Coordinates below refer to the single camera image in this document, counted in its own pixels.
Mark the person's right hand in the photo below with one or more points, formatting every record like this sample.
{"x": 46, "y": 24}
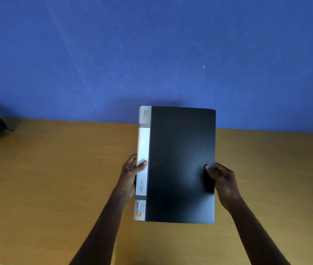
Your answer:
{"x": 225, "y": 184}

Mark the person's left hand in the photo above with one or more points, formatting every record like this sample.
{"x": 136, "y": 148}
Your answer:
{"x": 127, "y": 179}

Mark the person's left thumb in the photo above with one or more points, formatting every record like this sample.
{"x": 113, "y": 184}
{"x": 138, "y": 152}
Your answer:
{"x": 140, "y": 166}

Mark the person's right thumb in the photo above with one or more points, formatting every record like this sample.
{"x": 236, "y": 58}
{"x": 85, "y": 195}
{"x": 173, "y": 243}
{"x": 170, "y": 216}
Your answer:
{"x": 210, "y": 170}

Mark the black file folder white spine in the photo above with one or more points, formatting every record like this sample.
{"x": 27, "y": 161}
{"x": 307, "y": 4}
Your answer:
{"x": 181, "y": 162}

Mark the person's right forearm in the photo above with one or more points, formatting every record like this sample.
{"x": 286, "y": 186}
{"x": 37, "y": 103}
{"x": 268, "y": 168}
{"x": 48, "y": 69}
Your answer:
{"x": 255, "y": 234}

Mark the person's left forearm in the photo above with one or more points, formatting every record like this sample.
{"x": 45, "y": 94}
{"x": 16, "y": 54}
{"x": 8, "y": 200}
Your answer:
{"x": 98, "y": 231}

